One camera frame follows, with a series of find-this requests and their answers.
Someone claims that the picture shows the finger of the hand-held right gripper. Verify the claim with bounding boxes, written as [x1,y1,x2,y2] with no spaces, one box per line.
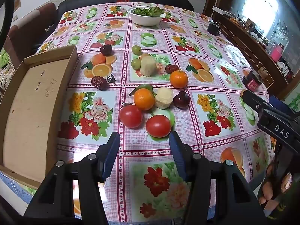
[243,90,273,115]

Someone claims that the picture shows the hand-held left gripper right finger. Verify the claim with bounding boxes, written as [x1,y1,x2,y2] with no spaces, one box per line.
[169,131,269,225]

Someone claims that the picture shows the pink container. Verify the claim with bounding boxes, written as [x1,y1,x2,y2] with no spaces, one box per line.
[271,44,283,61]

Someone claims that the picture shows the black sofa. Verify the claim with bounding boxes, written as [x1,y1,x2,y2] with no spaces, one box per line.
[56,0,195,24]

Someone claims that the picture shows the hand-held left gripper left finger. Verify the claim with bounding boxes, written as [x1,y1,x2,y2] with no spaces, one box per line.
[23,132,121,225]

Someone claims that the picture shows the dark red plum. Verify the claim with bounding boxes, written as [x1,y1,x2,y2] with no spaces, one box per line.
[100,44,113,57]
[173,91,190,109]

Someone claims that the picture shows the pale yellow banana chunk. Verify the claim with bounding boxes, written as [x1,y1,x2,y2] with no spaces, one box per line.
[140,56,157,77]

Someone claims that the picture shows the green pillow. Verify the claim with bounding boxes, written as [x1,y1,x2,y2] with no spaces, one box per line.
[0,50,10,68]

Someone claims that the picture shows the brown sofa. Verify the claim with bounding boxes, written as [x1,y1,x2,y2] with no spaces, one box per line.
[5,2,58,61]

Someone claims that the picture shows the white bowl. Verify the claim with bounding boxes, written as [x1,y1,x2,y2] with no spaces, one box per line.
[128,6,167,27]

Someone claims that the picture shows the red tomato with stem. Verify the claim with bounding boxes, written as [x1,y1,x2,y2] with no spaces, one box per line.
[119,103,143,129]

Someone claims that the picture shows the orange with green leaf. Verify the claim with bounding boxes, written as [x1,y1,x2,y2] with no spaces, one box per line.
[129,84,156,111]

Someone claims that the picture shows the blue checked undercloth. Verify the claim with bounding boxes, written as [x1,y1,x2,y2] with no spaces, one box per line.
[0,170,40,207]

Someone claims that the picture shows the wooden sideboard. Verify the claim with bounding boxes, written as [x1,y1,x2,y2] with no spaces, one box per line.
[203,5,293,99]

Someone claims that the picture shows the person's right hand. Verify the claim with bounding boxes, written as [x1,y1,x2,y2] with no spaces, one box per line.
[258,162,293,210]

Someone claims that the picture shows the floral fruit print tablecloth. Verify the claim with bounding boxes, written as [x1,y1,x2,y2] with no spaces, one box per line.
[35,2,278,225]

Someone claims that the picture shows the black cup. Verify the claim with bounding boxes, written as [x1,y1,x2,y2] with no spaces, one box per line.
[207,21,221,36]

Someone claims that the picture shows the red date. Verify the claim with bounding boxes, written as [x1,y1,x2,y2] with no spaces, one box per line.
[91,76,108,91]
[165,64,180,75]

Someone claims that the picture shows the floral blanket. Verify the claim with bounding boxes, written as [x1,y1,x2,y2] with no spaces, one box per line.
[0,63,17,92]

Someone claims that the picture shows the green leafy vegetables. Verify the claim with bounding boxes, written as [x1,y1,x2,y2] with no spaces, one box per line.
[132,7,165,17]

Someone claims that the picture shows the red jar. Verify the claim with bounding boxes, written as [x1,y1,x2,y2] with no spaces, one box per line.
[242,68,264,92]

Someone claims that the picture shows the shallow cardboard box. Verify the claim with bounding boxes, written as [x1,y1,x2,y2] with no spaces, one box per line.
[0,45,79,190]

